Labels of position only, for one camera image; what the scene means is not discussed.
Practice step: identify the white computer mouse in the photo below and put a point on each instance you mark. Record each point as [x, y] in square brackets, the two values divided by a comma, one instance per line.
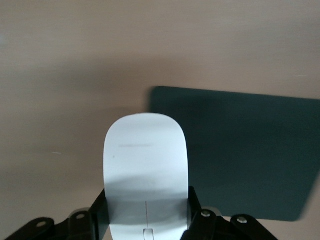
[146, 160]

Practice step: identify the black mouse pad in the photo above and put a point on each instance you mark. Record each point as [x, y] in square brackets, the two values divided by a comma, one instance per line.
[250, 150]

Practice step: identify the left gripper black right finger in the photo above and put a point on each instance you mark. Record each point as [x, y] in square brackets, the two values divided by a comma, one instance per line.
[212, 227]

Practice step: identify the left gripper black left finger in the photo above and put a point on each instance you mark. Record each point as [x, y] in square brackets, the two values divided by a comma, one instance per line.
[82, 227]

